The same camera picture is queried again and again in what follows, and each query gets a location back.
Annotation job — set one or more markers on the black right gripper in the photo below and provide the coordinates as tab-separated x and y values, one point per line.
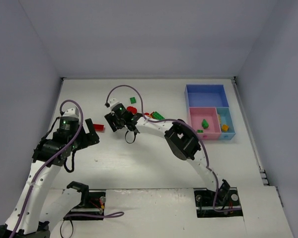
111	120

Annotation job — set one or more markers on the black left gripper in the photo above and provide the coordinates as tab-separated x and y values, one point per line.
90	132

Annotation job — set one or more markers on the red long lego brick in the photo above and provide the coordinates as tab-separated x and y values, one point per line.
99	127

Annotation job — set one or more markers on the red yellow green stack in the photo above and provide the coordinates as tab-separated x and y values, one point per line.
131	109

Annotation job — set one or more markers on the long green lego brick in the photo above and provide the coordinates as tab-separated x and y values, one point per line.
157	116

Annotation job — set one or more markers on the green rounded lego piece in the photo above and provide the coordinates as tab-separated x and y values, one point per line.
204	124

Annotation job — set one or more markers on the small yellow lego brick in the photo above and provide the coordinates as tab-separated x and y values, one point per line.
225	128

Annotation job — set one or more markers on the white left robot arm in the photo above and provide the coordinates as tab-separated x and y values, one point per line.
28	220

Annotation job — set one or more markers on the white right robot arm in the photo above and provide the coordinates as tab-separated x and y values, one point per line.
183	142

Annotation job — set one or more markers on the blue pink compartment tray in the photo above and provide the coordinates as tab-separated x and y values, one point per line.
205	101

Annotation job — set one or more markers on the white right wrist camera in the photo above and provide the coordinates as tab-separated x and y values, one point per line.
112	103

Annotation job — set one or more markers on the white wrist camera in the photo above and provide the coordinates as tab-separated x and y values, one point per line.
71	112
112	103

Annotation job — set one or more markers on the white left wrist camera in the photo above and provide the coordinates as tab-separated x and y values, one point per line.
71	112

